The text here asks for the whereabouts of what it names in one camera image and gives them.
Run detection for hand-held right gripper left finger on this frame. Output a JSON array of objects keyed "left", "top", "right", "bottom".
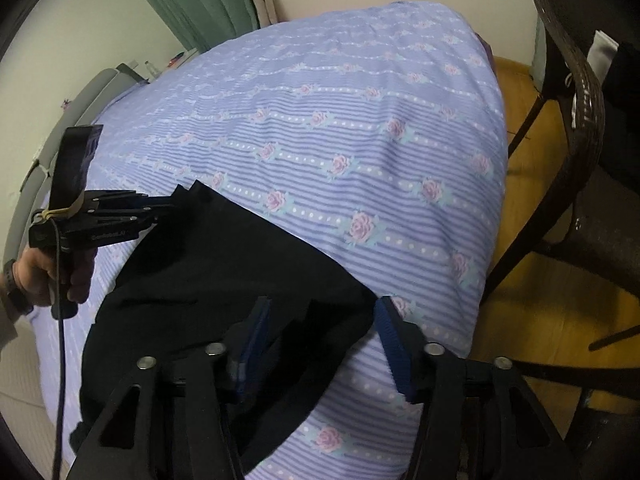
[{"left": 67, "top": 296, "right": 273, "bottom": 480}]

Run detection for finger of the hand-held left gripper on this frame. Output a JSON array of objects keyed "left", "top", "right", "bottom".
[
  {"left": 86, "top": 190, "right": 174, "bottom": 211},
  {"left": 89, "top": 208, "right": 163, "bottom": 227}
]

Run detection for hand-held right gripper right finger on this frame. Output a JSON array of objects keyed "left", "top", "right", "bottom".
[{"left": 374, "top": 297, "right": 581, "bottom": 480}]

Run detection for black pants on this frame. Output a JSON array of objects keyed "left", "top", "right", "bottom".
[{"left": 70, "top": 179, "right": 382, "bottom": 467}]

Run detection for person's left forearm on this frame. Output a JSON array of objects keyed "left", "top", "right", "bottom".
[{"left": 0, "top": 280, "right": 26, "bottom": 356}]

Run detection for person's left hand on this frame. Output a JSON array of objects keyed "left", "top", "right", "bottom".
[{"left": 15, "top": 247, "right": 97, "bottom": 311}]

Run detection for grey headboard cushion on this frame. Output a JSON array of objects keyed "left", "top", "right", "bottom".
[{"left": 42, "top": 66, "right": 149, "bottom": 171}]

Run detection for dark wristwatch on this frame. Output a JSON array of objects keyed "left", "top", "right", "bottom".
[{"left": 1, "top": 259, "right": 35, "bottom": 317}]

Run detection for white nightstand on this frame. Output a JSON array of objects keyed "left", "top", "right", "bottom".
[{"left": 116, "top": 48, "right": 202, "bottom": 84}]

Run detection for blue floral bed cover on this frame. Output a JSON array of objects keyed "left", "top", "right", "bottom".
[{"left": 30, "top": 2, "right": 508, "bottom": 480}]

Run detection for green curtain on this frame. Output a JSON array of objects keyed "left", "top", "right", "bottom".
[{"left": 119, "top": 0, "right": 262, "bottom": 57}]

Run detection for dark wicker chair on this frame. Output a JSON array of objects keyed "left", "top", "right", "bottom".
[{"left": 479, "top": 0, "right": 640, "bottom": 413}]

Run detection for dark clothing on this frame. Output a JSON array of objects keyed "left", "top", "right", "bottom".
[{"left": 594, "top": 35, "right": 640, "bottom": 191}]

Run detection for white cloth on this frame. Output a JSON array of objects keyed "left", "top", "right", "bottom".
[{"left": 569, "top": 29, "right": 622, "bottom": 130}]

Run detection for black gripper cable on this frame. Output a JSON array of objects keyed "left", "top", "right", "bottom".
[{"left": 50, "top": 305, "right": 71, "bottom": 480}]

